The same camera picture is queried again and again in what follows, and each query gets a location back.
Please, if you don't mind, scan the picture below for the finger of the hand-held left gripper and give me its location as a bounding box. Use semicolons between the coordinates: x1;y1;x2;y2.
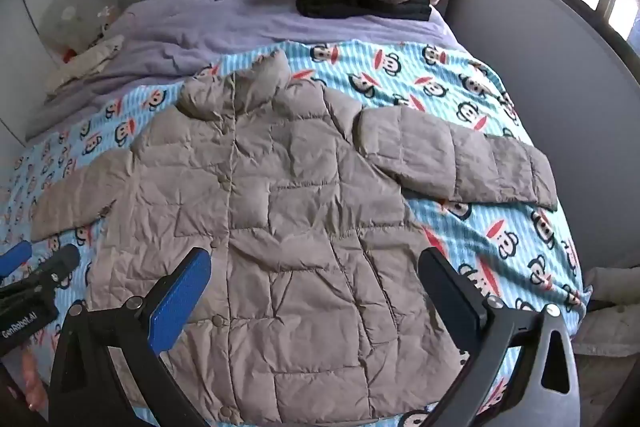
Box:
0;241;33;279
20;244;81;295

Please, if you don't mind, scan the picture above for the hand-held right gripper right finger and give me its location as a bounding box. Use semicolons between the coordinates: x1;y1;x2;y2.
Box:
417;248;583;427

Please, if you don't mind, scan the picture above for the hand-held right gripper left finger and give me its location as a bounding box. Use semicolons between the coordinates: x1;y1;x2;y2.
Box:
47;247;213;427

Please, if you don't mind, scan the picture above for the beige puffer jacket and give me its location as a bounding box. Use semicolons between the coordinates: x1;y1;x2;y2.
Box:
31;50;558;427

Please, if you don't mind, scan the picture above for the person's left hand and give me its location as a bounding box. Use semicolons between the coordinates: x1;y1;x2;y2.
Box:
20;349;48;410

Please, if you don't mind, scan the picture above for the cream quilted cloth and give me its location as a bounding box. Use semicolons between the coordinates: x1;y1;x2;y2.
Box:
45;34;126;95

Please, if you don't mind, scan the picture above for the monkey print striped blanket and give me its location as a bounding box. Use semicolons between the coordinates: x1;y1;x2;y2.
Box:
0;38;586;427

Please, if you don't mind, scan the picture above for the white wardrobe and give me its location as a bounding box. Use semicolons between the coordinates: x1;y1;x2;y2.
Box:
0;0;56;158

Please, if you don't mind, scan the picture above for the white electric fan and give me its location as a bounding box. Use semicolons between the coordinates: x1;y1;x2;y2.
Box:
40;0;113;52

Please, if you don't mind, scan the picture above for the purple duvet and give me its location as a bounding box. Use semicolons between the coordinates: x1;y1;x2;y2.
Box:
25;0;458;142

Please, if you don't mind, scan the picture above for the black folded garment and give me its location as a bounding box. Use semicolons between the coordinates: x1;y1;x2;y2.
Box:
296;0;432;22

